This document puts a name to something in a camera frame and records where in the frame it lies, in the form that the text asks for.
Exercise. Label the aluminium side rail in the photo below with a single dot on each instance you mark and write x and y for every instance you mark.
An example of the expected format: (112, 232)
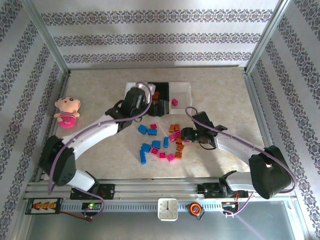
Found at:
(256, 100)
(63, 87)

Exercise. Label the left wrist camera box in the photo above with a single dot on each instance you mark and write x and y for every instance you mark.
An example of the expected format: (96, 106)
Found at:
(150, 88)

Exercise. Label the grey metal panel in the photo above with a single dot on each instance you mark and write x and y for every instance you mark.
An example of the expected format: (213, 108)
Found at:
(250, 225)

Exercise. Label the orange black tape measure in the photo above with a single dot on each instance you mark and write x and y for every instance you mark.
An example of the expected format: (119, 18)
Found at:
(194, 208)

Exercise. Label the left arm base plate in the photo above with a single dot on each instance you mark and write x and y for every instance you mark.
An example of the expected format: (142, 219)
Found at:
(108, 191)

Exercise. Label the small lit hub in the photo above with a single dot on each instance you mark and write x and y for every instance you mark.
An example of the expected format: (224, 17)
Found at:
(96, 207)

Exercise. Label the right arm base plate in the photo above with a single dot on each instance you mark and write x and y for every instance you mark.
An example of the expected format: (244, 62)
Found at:
(210, 191)

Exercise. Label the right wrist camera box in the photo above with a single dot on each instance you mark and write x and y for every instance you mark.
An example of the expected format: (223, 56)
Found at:
(203, 118)

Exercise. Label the long blue lego brick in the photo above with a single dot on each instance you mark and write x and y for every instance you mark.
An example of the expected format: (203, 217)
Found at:
(143, 157)

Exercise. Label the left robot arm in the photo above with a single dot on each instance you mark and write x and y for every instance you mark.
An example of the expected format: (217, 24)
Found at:
(95, 133)

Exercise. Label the white square clock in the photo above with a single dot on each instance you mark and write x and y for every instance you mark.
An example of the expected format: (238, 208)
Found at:
(163, 215)

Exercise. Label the aluminium frame post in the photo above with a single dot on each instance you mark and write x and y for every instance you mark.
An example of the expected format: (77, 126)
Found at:
(47, 37)
(266, 37)

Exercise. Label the black charger board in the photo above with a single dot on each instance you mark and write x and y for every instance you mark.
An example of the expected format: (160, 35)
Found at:
(31, 211)

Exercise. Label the black plastic bin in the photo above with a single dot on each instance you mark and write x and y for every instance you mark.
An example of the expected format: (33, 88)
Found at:
(162, 88)

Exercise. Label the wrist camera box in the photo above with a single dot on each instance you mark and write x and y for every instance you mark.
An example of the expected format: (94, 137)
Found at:
(203, 118)
(150, 88)

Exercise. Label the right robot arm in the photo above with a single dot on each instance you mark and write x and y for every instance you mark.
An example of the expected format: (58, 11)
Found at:
(270, 172)

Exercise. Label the pink plush doll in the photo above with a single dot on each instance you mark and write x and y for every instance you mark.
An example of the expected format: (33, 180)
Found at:
(66, 120)

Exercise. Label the aluminium mounting rail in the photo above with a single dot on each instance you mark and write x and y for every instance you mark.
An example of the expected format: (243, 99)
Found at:
(155, 187)

